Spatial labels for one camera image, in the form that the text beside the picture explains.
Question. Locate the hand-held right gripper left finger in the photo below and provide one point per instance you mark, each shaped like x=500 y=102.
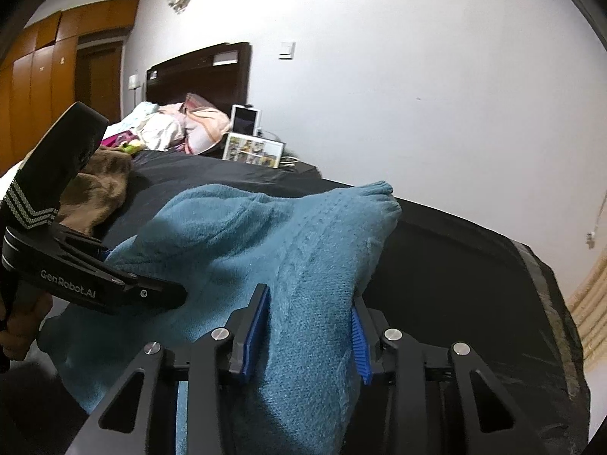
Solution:
x=251 y=341

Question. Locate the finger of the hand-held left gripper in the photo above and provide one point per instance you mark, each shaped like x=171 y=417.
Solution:
x=161 y=294
x=85 y=242

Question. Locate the white bedsheet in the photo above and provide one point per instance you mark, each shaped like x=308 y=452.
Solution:
x=7 y=182

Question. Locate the person's left forearm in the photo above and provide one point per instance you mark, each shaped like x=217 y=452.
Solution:
x=28 y=398

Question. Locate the brown fleece garment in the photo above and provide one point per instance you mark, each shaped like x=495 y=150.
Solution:
x=102 y=185

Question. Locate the dark nightstand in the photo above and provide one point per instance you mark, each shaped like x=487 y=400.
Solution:
x=303 y=167

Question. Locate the white wall socket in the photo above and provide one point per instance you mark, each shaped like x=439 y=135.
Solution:
x=134 y=81

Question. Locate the pink striped pillow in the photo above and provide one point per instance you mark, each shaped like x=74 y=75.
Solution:
x=208 y=125

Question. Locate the magenta cloth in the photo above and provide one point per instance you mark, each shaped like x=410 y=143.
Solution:
x=111 y=141

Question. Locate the white tablet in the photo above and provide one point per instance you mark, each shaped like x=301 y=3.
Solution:
x=245 y=121

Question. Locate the brown wooden door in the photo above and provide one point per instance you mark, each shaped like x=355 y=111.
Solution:
x=99 y=85

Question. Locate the black bed cover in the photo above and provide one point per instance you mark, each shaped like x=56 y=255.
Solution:
x=450 y=256

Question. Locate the photo collage frame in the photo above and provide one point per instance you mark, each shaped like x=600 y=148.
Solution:
x=253 y=150

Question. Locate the wooden wardrobe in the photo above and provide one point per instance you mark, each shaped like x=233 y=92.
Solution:
x=42 y=76

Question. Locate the white light switch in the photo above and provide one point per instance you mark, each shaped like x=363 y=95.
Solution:
x=287 y=50

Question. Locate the cream curtain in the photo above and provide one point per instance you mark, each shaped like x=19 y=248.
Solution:
x=593 y=313

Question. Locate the green plush toy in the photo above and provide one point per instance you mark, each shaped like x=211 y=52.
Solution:
x=130 y=144

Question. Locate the dark wooden headboard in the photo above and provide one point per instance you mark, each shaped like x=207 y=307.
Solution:
x=194 y=76

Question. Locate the light blue cloth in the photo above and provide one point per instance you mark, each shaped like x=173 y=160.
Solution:
x=140 y=113

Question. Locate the person's left hand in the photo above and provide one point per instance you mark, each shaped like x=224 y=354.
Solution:
x=23 y=327

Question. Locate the wall lamp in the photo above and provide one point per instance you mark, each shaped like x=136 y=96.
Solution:
x=179 y=0

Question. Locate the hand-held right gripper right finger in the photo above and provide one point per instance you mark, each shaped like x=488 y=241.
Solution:
x=359 y=346

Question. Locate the teal fleece garment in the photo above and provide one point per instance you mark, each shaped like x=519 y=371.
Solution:
x=294 y=270

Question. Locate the white crumpled garment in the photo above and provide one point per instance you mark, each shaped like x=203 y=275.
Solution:
x=163 y=132

